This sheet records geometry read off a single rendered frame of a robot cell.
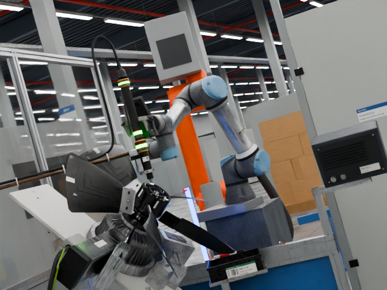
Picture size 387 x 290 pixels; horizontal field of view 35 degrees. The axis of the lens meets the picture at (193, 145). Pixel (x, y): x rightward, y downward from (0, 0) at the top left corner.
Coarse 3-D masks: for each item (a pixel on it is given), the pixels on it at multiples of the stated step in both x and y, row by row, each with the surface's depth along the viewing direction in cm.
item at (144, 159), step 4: (116, 64) 235; (120, 64) 235; (120, 68) 235; (116, 72) 235; (120, 72) 234; (124, 72) 235; (120, 76) 234; (124, 76) 234; (140, 152) 233; (144, 152) 233; (140, 156) 234; (144, 156) 233; (148, 156) 234; (144, 160) 233; (148, 160) 233; (144, 164) 233; (148, 164) 233; (144, 168) 234; (148, 168) 233; (152, 172) 234; (148, 176) 234; (152, 176) 234
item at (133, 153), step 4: (132, 152) 232; (136, 152) 233; (128, 156) 235; (132, 156) 232; (136, 156) 232; (132, 160) 232; (136, 160) 232; (140, 160) 233; (136, 164) 233; (140, 164) 233; (136, 168) 235; (140, 168) 232; (156, 168) 233; (140, 172) 233; (144, 172) 231; (148, 172) 231
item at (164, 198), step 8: (144, 184) 222; (152, 184) 227; (136, 192) 224; (144, 192) 219; (152, 192) 221; (160, 192) 226; (136, 200) 221; (144, 200) 219; (152, 200) 218; (160, 200) 219; (168, 200) 222; (136, 208) 221; (144, 208) 219; (152, 208) 219; (160, 208) 221; (128, 216) 220; (136, 216) 222; (144, 216) 222; (160, 216) 225; (136, 224) 220
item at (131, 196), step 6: (126, 192) 219; (132, 192) 221; (126, 198) 219; (132, 198) 221; (120, 204) 217; (126, 204) 219; (132, 204) 221; (120, 210) 216; (126, 210) 218; (132, 210) 220
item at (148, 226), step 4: (152, 212) 212; (152, 216) 206; (148, 220) 198; (152, 220) 203; (144, 224) 192; (148, 224) 195; (152, 224) 199; (156, 224) 207; (148, 228) 193; (152, 228) 197; (156, 228) 202; (148, 232) 191; (152, 232) 194; (156, 232) 199; (152, 236) 192; (156, 236) 196; (160, 236) 203; (156, 240) 194; (160, 240) 199; (156, 244) 191; (160, 244) 197; (160, 248) 193; (164, 256) 193; (168, 260) 196; (172, 268) 196; (176, 276) 198
